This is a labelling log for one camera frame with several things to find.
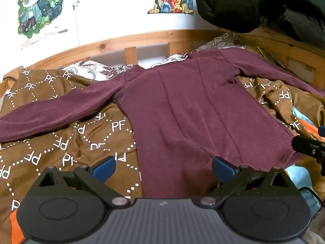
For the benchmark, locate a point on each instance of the white floral bedsheet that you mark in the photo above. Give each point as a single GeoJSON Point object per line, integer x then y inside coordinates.
{"type": "Point", "coordinates": [86, 68]}

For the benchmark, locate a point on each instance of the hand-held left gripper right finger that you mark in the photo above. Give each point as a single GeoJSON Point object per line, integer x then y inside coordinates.
{"type": "Point", "coordinates": [223, 170]}

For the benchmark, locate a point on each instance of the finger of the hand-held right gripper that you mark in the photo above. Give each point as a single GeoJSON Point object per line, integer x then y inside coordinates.
{"type": "Point", "coordinates": [308, 147]}

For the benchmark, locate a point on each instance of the maroon sweater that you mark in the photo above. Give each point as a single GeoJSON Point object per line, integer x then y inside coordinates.
{"type": "Point", "coordinates": [177, 106]}

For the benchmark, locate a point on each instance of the black puffer jacket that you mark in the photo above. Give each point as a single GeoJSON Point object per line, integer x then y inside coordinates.
{"type": "Point", "coordinates": [228, 5]}

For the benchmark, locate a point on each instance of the wooden bed frame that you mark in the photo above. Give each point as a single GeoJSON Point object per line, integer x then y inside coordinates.
{"type": "Point", "coordinates": [142, 39]}

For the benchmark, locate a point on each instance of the brown printed blanket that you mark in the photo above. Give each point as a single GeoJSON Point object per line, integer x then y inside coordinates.
{"type": "Point", "coordinates": [50, 144]}

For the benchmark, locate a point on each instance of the green cartoon child wall poster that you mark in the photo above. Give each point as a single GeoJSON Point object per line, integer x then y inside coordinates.
{"type": "Point", "coordinates": [33, 5]}

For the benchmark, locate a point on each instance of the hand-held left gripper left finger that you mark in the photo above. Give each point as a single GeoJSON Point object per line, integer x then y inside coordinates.
{"type": "Point", "coordinates": [105, 168]}

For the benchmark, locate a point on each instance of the white wall pipe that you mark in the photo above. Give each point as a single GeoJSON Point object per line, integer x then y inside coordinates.
{"type": "Point", "coordinates": [76, 25]}

